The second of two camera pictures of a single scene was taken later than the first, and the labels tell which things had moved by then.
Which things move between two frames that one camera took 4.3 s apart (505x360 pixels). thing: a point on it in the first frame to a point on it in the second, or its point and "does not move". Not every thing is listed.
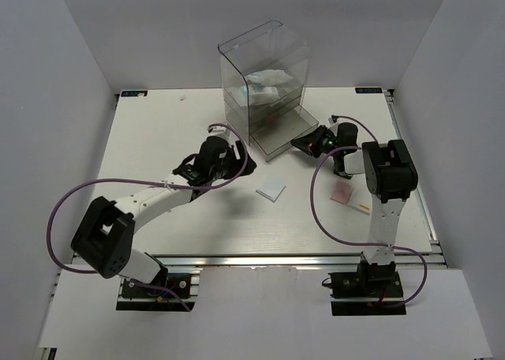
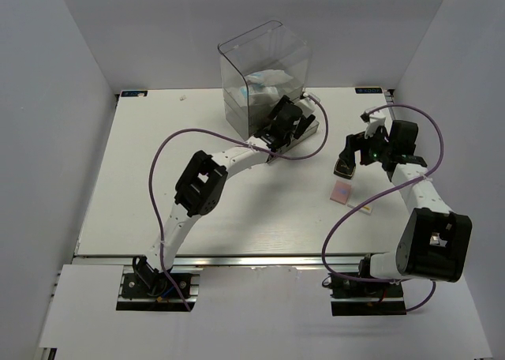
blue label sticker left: [134, 93] does not move
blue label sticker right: [368, 90] does not move
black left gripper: [237, 164] to [303, 123]
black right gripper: [310, 142] to [354, 143]
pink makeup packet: [342, 192] does not move
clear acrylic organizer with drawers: [264, 85] does not move
